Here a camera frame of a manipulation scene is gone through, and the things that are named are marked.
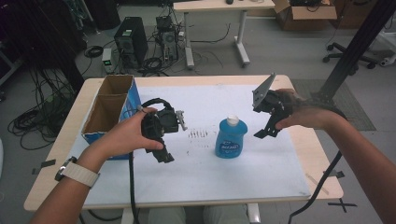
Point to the person's left hand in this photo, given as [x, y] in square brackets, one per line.
[124, 137]

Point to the white desk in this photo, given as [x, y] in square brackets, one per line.
[218, 5]

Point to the white table sheet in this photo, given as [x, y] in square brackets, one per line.
[211, 177]

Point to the open computer case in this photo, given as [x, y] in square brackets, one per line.
[168, 39]

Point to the black tape strip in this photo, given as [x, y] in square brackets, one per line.
[45, 165]

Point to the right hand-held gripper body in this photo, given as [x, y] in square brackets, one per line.
[275, 104]

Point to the blue cardboard box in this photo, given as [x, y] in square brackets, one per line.
[106, 112]

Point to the small white power unit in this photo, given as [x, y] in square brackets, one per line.
[107, 60]

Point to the black metal stand post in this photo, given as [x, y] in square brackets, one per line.
[358, 43]

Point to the brown cardboard box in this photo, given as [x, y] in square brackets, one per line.
[306, 15]

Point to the dark curtain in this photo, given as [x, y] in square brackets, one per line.
[37, 34]

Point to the black computer tower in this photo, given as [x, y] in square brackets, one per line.
[132, 40]

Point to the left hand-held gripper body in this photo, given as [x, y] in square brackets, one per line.
[168, 121]

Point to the short black tape piece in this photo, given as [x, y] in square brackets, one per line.
[337, 173]

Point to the black office chair base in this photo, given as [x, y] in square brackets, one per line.
[345, 54]

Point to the grey floor mat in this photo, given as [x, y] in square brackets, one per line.
[348, 105]

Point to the blue dish soap bottle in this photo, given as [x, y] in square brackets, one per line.
[231, 140]

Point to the person's right hand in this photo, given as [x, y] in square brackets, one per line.
[308, 116]

